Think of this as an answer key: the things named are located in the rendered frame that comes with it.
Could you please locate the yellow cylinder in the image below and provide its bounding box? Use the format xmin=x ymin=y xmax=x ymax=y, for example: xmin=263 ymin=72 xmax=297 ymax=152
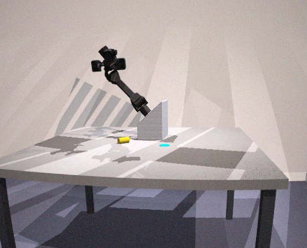
xmin=117 ymin=137 xmax=129 ymax=144

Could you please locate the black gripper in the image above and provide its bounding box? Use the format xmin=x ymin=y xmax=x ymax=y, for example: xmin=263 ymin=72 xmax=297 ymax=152
xmin=91 ymin=58 xmax=126 ymax=72

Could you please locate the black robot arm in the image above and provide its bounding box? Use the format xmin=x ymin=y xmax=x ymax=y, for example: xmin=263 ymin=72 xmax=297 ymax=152
xmin=99 ymin=46 xmax=151 ymax=116

